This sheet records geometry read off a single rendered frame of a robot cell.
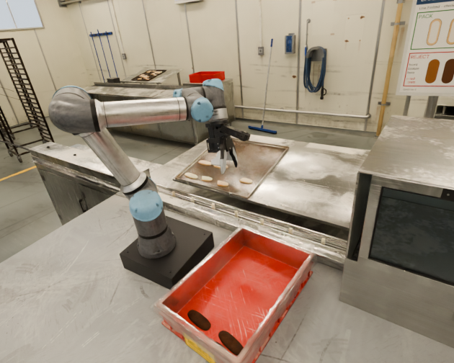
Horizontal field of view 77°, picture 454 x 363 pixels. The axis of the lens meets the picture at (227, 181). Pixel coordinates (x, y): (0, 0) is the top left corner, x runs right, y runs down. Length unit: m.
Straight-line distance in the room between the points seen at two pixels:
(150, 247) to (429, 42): 1.50
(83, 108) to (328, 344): 0.97
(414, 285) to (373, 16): 4.08
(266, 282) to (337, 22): 4.16
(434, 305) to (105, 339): 0.96
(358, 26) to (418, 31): 3.08
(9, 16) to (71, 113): 7.69
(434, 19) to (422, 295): 1.18
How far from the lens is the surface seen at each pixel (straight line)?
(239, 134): 1.08
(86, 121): 0.92
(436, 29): 1.70
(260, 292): 1.09
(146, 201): 1.08
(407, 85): 1.73
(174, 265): 1.13
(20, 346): 1.24
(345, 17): 4.79
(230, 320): 1.02
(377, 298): 1.04
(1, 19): 8.51
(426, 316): 1.04
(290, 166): 1.64
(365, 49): 4.74
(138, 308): 1.13
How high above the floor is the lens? 1.65
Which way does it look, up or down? 28 degrees down
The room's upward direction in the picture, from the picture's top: 6 degrees counter-clockwise
